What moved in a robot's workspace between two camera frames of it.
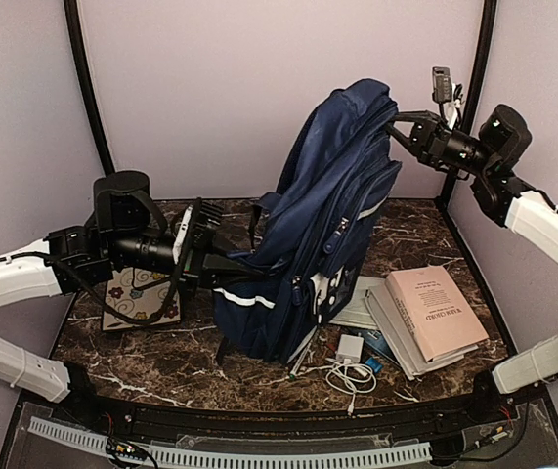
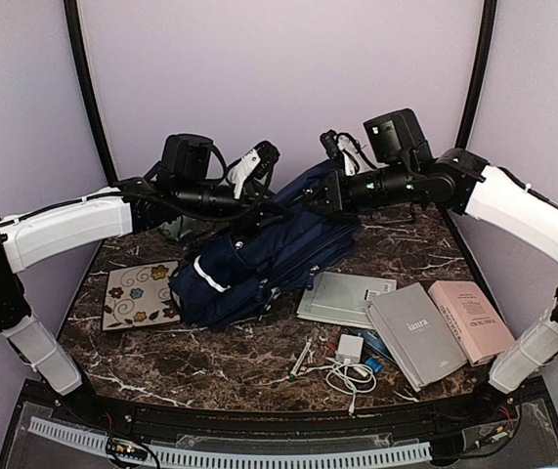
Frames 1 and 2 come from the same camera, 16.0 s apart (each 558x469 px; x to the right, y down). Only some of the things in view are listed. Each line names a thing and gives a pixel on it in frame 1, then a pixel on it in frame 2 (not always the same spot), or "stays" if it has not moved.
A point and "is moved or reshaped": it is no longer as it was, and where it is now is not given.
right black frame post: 478,83 stays
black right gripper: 429,138 → 340,201
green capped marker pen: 293,370 stays
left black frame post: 90,82 stays
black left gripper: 193,273 → 246,221
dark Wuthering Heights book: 377,340 stays
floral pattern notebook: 137,297 stays
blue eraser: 376,366 stays
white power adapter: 350,348 stays
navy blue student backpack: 338,167 is moved or reshaped
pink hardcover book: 436,311 → 473,314
